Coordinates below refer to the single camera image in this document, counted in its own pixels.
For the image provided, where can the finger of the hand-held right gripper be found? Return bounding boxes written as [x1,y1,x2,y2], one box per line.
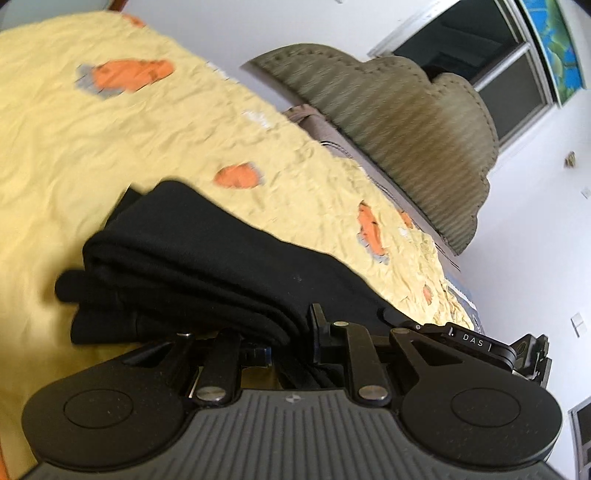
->
[403,321,451,339]

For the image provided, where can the black pants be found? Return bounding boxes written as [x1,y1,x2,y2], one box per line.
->
[54,180,417,389]

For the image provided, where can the olive upholstered headboard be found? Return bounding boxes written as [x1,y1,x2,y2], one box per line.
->
[246,43,500,256]

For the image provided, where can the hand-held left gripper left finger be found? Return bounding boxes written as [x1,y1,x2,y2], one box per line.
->
[124,329,273,408]

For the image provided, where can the yellow carrot print blanket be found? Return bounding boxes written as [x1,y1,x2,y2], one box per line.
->
[0,11,486,480]

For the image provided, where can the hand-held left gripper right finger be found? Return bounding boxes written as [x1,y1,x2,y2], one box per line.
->
[308,303,459,408]

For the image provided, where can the dark framed furniture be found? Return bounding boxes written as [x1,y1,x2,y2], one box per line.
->
[568,396,591,480]

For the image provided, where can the aluminium frame window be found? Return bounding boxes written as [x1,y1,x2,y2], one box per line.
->
[368,0,562,149]

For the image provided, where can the blue green wall poster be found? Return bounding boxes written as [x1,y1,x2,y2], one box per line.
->
[521,0,585,106]

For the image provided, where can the pinkish brown pillow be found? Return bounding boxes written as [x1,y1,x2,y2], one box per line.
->
[281,104,463,274]

